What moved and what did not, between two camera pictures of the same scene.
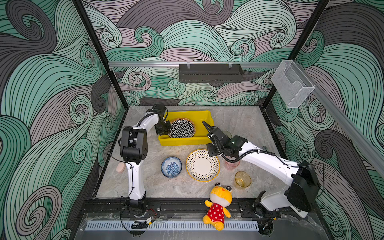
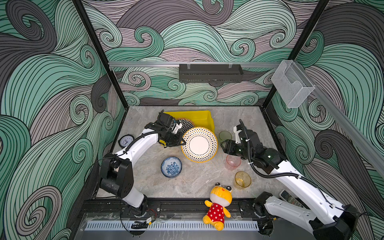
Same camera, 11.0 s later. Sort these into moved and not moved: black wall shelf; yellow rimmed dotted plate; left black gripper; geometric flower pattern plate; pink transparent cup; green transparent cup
Moved: yellow rimmed dotted plate; left black gripper
Not moved: green transparent cup; black wall shelf; geometric flower pattern plate; pink transparent cup
